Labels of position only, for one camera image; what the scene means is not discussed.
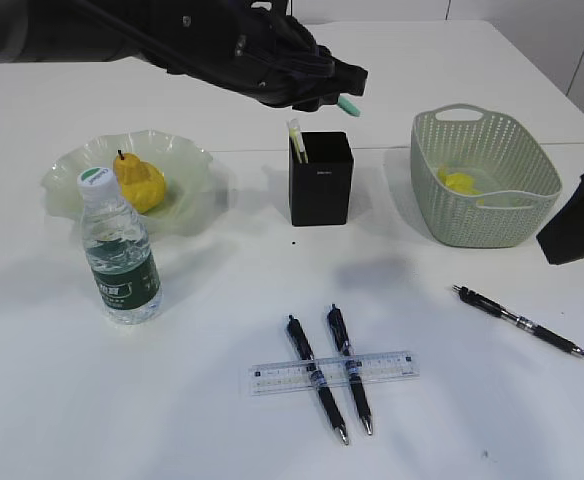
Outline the clear plastic ruler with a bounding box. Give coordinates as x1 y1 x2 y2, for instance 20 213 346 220
244 351 420 396

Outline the black square pen holder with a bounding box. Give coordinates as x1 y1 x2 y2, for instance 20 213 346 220
288 131 354 227

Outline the green plastic woven basket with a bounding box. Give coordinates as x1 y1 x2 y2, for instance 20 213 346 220
410 104 562 249

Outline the black gel pen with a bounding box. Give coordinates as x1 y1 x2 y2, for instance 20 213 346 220
286 315 350 446
453 285 584 358
327 304 373 436

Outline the yellow pear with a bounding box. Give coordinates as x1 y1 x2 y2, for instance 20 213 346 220
113 150 167 214

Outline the clear water bottle green label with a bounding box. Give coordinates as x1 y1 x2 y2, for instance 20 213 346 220
77 167 162 325

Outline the green wavy glass plate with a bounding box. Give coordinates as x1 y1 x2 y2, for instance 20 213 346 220
41 130 214 236

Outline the teal pen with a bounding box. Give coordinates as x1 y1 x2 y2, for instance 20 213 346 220
337 95 361 118

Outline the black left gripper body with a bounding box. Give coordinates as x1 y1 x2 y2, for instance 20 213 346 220
221 1 331 108

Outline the yellow waste paper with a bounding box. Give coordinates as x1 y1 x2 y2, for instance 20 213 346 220
436 166 490 207

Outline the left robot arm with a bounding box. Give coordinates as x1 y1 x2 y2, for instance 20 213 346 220
0 0 368 112

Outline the yellow pen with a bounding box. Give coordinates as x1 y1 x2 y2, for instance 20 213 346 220
286 118 308 164

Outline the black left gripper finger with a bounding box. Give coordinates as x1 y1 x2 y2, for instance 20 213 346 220
321 54 368 98
292 93 340 113

